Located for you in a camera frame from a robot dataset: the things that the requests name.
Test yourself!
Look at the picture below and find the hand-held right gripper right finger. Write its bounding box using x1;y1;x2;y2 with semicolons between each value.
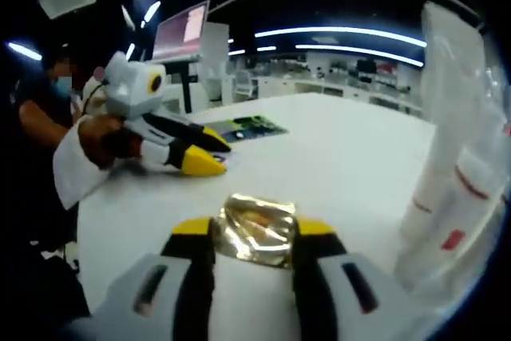
292;216;416;341

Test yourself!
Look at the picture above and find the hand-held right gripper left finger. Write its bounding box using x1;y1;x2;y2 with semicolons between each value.
89;215;217;341

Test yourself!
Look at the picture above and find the gold skincare sachet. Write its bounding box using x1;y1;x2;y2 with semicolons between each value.
210;192;299;271

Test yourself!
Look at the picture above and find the white skincare bottle red label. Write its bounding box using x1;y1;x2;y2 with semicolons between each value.
434;65;511;302

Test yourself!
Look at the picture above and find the tall white skincare tube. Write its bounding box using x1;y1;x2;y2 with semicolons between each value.
394;0;496;294

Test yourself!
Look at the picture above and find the person's left hand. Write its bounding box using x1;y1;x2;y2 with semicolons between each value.
77;115;143;170

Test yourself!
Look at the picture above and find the computer monitor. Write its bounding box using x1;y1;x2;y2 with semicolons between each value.
153;0;211;63

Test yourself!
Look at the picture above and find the grey office chair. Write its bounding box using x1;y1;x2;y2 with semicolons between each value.
232;70;258;103

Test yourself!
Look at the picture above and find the white tall cabinet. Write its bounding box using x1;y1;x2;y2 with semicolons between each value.
202;22;232;98

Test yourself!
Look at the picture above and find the white lab counter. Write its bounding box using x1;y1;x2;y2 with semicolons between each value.
227;73;424;118

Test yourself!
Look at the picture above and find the ceiling light strip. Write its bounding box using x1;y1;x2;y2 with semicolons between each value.
295;43;424;67
255;26;427;49

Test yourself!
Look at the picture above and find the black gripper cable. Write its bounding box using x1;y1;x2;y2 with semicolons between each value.
81;77;111;118

